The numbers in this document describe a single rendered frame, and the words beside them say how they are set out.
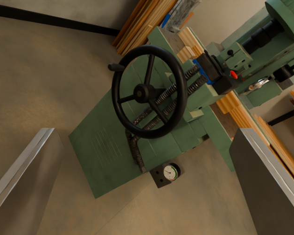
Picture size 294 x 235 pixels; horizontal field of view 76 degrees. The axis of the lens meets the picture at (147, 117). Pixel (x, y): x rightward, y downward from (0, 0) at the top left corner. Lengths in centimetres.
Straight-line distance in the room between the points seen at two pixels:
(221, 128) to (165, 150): 25
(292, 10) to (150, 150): 67
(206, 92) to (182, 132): 22
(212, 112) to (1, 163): 102
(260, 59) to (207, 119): 35
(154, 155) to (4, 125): 85
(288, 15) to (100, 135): 92
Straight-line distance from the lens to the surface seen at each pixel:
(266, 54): 91
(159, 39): 79
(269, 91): 96
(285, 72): 92
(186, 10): 175
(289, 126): 329
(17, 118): 133
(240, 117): 82
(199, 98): 59
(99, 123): 105
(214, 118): 68
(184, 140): 74
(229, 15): 330
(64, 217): 120
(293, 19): 75
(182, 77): 52
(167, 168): 74
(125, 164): 97
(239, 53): 78
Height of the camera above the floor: 112
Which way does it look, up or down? 35 degrees down
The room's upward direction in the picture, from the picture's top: 52 degrees clockwise
